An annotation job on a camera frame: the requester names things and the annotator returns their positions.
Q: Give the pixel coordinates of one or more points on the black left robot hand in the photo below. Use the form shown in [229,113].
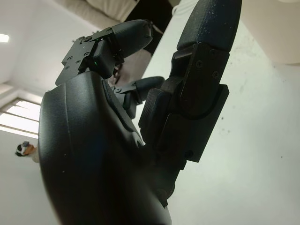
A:
[93,152]

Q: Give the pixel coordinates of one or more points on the person wearing white headset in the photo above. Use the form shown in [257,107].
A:
[25,150]

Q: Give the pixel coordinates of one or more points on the cream two-slot toaster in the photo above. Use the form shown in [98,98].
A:
[272,30]

